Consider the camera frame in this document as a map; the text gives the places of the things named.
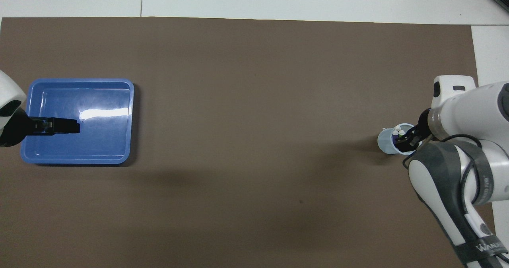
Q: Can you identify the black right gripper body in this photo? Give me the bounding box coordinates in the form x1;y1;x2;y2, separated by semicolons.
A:
416;108;434;139

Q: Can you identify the brown table mat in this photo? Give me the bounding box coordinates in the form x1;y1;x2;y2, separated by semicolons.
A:
0;17;499;268

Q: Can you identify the blue plastic tray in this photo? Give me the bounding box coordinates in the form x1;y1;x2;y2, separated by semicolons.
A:
21;78;135;165

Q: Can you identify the translucent plastic cup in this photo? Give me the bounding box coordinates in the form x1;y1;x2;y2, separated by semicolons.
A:
377;123;422;156

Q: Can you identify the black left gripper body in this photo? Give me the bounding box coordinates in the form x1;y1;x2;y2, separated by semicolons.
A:
0;111;37;147

